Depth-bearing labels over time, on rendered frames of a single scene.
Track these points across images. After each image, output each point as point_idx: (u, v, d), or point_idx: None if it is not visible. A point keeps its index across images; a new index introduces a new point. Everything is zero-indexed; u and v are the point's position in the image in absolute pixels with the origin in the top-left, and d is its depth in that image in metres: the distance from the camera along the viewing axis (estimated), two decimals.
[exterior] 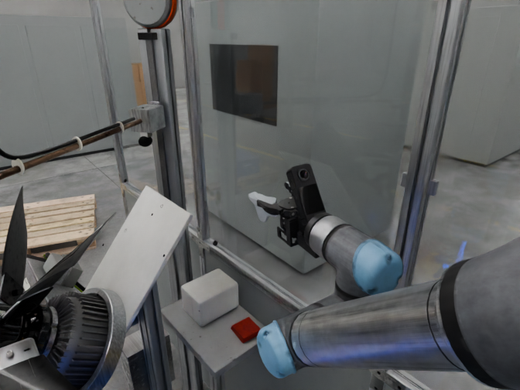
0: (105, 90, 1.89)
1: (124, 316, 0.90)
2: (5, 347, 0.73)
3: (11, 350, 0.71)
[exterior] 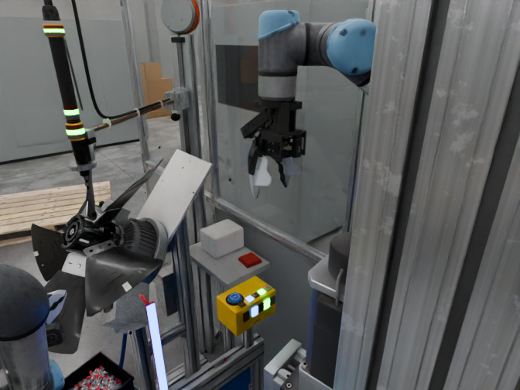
0: (132, 83, 2.29)
1: (165, 234, 1.30)
2: (95, 244, 1.14)
3: (100, 245, 1.12)
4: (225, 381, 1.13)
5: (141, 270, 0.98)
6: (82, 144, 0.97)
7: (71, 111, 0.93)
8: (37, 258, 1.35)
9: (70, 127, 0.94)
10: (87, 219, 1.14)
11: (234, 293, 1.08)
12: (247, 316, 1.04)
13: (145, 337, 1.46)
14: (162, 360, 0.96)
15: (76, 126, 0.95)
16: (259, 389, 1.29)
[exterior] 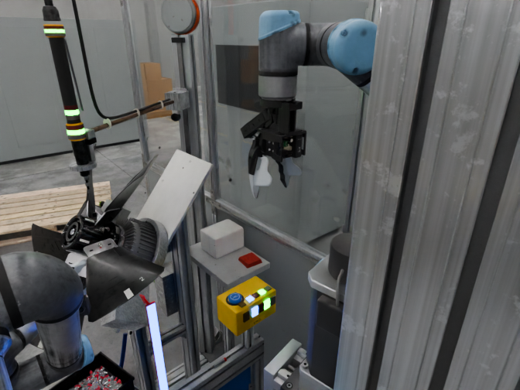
0: (132, 83, 2.29)
1: (166, 234, 1.30)
2: (80, 256, 1.16)
3: None
4: (225, 381, 1.13)
5: None
6: (82, 144, 0.98)
7: (71, 111, 0.93)
8: None
9: (70, 127, 0.94)
10: (81, 241, 1.11)
11: (234, 293, 1.08)
12: (247, 316, 1.04)
13: (145, 337, 1.46)
14: (162, 360, 0.96)
15: (77, 127, 0.95)
16: (259, 389, 1.29)
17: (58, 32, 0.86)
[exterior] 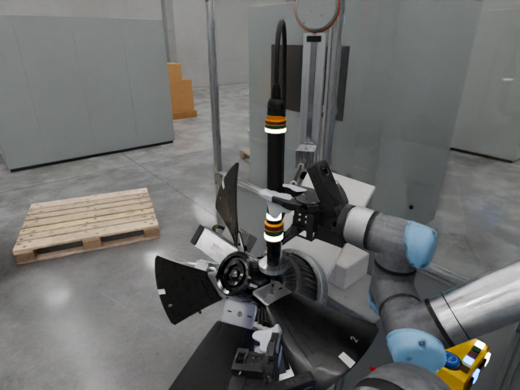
0: (211, 87, 2.08)
1: (323, 270, 1.09)
2: (240, 302, 0.95)
3: (241, 314, 0.94)
4: None
5: None
6: (279, 244, 0.84)
7: None
8: (221, 188, 1.18)
9: (273, 228, 0.81)
10: (251, 285, 0.90)
11: (446, 353, 0.87)
12: (471, 384, 0.83)
13: None
14: None
15: (280, 227, 0.81)
16: None
17: (283, 128, 0.72)
